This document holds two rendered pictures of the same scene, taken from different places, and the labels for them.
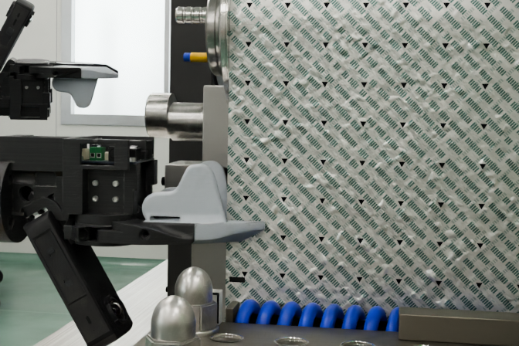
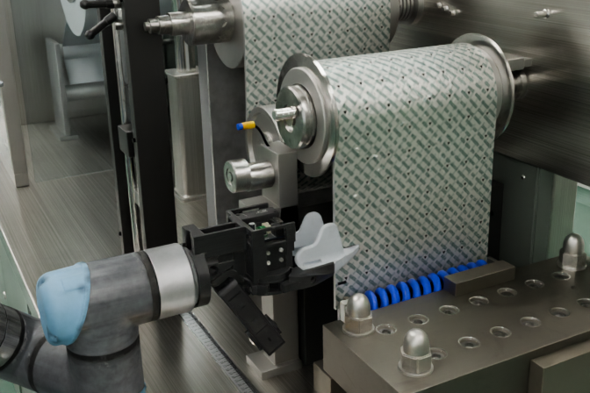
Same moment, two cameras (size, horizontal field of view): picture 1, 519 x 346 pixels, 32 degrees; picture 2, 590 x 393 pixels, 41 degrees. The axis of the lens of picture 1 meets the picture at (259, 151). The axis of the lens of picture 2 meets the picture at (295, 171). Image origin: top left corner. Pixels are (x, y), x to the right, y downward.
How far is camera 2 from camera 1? 63 cm
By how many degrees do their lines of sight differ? 39
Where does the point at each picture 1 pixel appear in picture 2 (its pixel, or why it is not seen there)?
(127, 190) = (288, 252)
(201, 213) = (332, 253)
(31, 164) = (219, 251)
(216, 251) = not seen: hidden behind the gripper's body
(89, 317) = (269, 338)
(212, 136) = (284, 187)
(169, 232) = (321, 272)
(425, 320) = (467, 282)
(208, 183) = (335, 233)
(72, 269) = (256, 312)
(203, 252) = not seen: hidden behind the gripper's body
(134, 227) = (307, 277)
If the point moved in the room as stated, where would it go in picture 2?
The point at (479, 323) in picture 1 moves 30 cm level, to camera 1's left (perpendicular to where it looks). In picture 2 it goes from (490, 276) to (297, 360)
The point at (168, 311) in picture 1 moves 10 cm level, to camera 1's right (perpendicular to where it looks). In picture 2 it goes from (422, 340) to (488, 310)
